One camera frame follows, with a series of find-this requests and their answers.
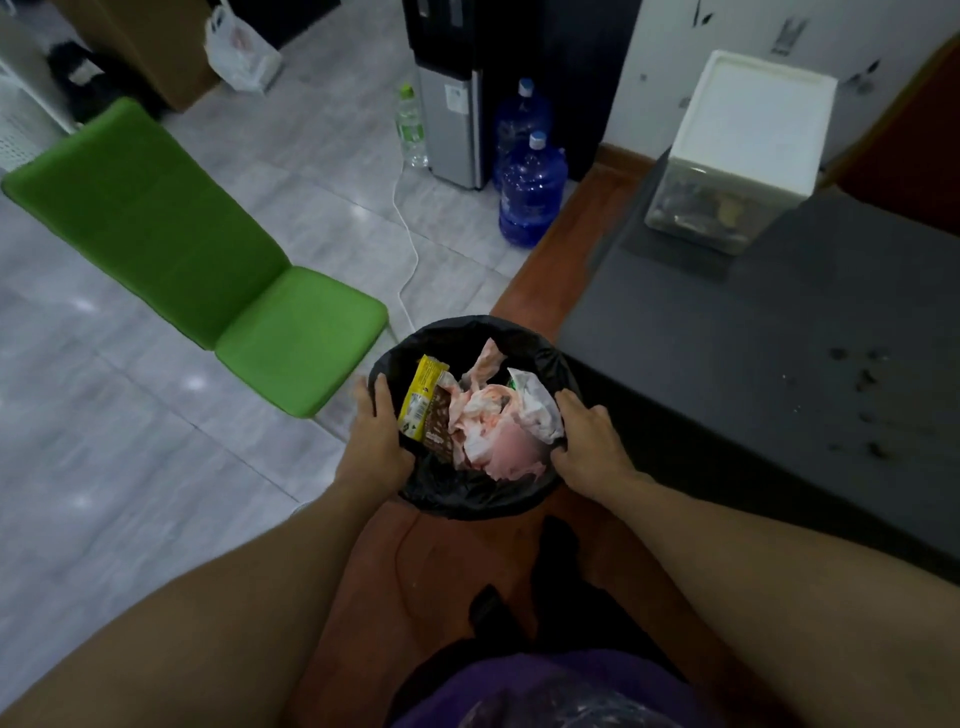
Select person's right hand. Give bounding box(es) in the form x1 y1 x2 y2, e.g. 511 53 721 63
549 388 646 505

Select person's left hand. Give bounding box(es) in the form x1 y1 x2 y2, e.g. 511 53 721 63
333 373 416 504

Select yellow brown snack wrapper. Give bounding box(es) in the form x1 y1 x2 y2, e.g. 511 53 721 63
397 354 459 466

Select black bin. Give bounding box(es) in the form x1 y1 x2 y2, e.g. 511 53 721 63
365 314 583 523

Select pink stained tissues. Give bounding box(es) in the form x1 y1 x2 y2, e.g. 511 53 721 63
438 337 565 483

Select brown food crumbs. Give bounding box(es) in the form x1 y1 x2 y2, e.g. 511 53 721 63
824 344 939 463

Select white bin lid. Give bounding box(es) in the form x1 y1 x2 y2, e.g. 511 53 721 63
669 50 839 208

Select person's left forearm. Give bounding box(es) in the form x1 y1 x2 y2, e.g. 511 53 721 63
0 479 391 728

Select person's right forearm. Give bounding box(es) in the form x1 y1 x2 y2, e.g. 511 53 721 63
607 472 960 728

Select person's black shorts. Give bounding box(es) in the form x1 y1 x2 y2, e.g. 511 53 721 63
386 517 684 728

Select person's purple shirt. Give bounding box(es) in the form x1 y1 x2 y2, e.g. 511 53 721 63
393 648 721 728

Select blue water jug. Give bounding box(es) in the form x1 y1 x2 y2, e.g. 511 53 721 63
498 131 569 249
491 78 554 189

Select green capped clear bottle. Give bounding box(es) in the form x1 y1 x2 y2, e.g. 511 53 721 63
395 83 430 170

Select green chair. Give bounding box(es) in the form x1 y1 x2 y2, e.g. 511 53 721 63
0 97 390 420

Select silver black water dispenser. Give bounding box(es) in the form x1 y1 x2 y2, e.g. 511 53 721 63
401 0 496 191

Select white plastic bag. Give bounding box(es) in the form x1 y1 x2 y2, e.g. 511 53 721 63
203 0 284 95

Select black bag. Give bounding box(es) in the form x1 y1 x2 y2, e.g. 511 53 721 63
44 41 170 125

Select brown cardboard carton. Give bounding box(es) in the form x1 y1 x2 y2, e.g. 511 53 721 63
48 0 223 114

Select white laundry basket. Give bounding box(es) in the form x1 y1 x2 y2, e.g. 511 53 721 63
0 71 76 175

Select white cable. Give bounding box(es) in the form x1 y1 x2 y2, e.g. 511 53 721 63
391 166 421 335

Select red chair gold frame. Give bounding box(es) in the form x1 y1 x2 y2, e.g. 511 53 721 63
821 33 960 238

